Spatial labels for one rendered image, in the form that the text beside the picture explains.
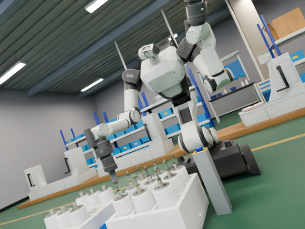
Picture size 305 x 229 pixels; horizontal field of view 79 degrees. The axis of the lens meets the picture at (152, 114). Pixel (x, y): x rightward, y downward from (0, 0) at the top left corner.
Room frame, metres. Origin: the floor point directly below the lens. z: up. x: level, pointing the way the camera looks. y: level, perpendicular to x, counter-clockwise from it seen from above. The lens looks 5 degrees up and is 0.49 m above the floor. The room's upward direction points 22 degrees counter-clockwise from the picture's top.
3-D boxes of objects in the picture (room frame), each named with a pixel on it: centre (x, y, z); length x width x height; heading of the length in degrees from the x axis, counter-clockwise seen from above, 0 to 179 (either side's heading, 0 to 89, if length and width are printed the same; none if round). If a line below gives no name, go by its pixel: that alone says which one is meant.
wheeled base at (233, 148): (1.57, -0.32, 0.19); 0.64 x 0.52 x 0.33; 159
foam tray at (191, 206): (1.01, 0.14, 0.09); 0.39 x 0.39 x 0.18; 66
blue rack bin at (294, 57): (4.68, -3.77, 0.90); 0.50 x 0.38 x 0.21; 160
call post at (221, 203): (0.96, -0.15, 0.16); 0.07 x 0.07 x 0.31; 66
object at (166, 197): (0.85, 0.08, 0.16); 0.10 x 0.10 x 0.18
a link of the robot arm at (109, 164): (0.95, 0.30, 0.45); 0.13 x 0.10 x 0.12; 26
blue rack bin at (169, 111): (5.95, -0.48, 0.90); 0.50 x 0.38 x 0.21; 159
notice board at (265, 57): (5.87, -4.06, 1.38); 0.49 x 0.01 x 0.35; 69
